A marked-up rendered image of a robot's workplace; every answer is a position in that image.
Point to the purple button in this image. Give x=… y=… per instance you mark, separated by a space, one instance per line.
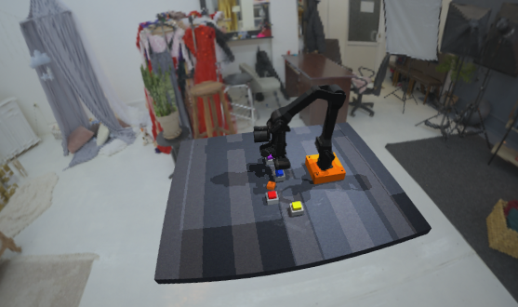
x=269 y=160

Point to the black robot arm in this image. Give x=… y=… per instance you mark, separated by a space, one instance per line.
x=277 y=125

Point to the red button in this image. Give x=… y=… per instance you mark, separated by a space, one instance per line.
x=272 y=198

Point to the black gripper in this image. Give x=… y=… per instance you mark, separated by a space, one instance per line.
x=280 y=160

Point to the blue button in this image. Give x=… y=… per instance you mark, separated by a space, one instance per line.
x=279 y=175

